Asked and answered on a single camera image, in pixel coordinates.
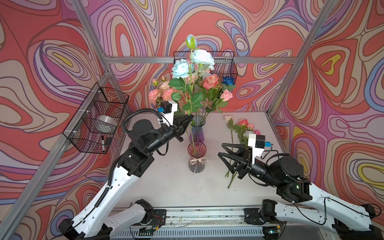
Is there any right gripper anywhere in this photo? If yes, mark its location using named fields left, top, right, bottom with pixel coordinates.
left=218, top=143, right=282, bottom=188

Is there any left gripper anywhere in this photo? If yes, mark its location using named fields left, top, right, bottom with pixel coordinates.
left=144, top=115, right=193, bottom=157

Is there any purple-blue glass vase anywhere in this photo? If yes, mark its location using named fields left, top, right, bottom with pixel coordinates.
left=190, top=116, right=206, bottom=143

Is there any red-grey glass vase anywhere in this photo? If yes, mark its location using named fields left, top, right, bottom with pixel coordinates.
left=188, top=142, right=209, bottom=174

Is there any large pink rose stem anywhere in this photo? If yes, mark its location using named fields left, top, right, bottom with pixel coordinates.
left=203, top=74, right=221, bottom=117

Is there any light blue rose spray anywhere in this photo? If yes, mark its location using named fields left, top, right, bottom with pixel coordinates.
left=167, top=34, right=216, bottom=157

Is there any blue rose stem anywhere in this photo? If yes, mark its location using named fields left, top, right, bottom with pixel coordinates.
left=222, top=77, right=236, bottom=92

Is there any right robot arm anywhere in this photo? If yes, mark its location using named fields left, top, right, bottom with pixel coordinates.
left=218, top=143, right=384, bottom=240

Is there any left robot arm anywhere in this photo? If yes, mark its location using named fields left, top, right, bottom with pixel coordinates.
left=58, top=112, right=194, bottom=240

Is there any bunch of artificial flowers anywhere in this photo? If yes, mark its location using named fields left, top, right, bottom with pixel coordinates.
left=223, top=115, right=262, bottom=190

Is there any white tape roll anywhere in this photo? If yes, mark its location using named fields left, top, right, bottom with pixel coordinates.
left=97, top=115, right=118, bottom=127

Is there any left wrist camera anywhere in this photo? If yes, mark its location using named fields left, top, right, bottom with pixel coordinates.
left=158, top=100, right=178, bottom=127

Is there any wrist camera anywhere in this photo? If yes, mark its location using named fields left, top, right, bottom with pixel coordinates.
left=248, top=134, right=272, bottom=164
left=158, top=100, right=178, bottom=127

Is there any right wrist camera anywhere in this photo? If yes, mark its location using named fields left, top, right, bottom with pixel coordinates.
left=248, top=134, right=272, bottom=164

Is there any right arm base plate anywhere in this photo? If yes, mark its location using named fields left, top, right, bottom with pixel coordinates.
left=244, top=207, right=287, bottom=226

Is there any back wire basket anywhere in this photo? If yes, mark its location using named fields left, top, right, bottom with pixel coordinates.
left=172, top=50, right=238, bottom=87

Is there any wire basket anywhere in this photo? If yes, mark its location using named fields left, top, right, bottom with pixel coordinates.
left=63, top=83, right=129, bottom=154
left=172, top=50, right=238, bottom=87

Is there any left wire basket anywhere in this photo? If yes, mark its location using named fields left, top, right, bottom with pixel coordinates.
left=63, top=83, right=129, bottom=154

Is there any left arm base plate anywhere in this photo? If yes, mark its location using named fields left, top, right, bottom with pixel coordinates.
left=140, top=209, right=167, bottom=228

